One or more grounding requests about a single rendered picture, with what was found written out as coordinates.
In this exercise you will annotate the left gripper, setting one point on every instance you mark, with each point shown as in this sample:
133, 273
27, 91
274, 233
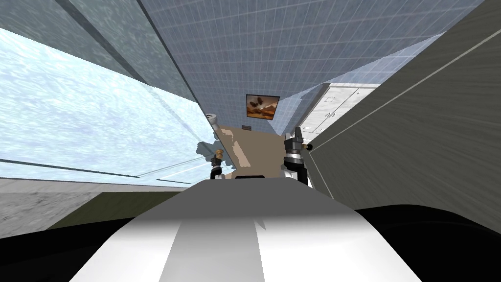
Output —
216, 161

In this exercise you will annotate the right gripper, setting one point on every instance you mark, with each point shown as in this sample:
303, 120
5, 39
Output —
293, 147

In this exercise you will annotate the gold and black door knob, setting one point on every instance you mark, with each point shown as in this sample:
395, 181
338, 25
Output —
308, 147

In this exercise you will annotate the white cabinet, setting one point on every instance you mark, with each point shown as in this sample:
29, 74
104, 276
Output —
336, 105

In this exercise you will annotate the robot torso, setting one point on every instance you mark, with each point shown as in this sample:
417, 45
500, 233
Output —
242, 235

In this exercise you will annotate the dark grey door leaf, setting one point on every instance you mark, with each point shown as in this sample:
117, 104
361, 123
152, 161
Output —
411, 137

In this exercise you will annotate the orange framed wall picture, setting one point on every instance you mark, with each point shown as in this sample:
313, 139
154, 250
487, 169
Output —
262, 107

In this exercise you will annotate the white round-headed post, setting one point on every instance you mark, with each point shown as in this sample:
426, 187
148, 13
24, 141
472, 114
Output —
212, 118

